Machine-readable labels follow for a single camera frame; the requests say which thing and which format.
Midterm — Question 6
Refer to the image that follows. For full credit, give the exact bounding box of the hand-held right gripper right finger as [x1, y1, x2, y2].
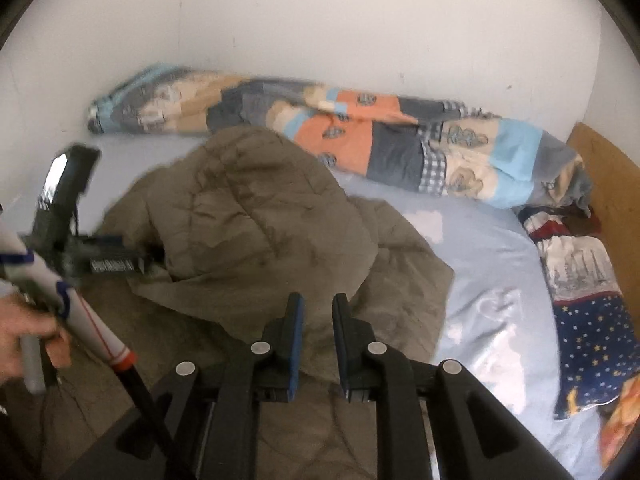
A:
[332, 292, 576, 480]

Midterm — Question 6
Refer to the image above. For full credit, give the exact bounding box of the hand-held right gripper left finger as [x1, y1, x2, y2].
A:
[65, 292, 306, 480]

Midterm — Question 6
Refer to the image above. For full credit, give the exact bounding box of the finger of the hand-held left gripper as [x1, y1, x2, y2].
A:
[76, 233, 127, 253]
[135, 245, 168, 277]

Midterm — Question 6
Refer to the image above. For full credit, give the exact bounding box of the olive quilted blanket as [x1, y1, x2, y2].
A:
[10, 125, 456, 480]

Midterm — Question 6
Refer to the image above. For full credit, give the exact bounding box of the person's left hand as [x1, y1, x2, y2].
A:
[0, 291, 74, 387]

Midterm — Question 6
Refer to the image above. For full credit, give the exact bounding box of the light blue fleece bed sheet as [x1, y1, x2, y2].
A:
[0, 132, 607, 480]

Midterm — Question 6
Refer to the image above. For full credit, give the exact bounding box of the patchwork printed quilt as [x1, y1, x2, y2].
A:
[87, 64, 593, 210]

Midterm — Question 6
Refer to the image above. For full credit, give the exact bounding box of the red white striped cloth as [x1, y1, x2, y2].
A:
[517, 207, 576, 242]

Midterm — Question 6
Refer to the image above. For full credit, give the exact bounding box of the navy starry pillow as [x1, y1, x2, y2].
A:
[537, 235, 640, 421]

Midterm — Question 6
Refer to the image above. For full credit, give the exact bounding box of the orange floral scarf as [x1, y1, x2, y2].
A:
[597, 380, 640, 468]

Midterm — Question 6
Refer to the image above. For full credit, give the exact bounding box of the wooden bed headboard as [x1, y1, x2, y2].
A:
[565, 121, 640, 341]

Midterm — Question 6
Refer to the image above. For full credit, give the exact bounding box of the white printed cable sleeve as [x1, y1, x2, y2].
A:
[0, 205, 138, 373]

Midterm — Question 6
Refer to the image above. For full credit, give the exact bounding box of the black cable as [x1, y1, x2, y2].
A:
[112, 360, 197, 480]

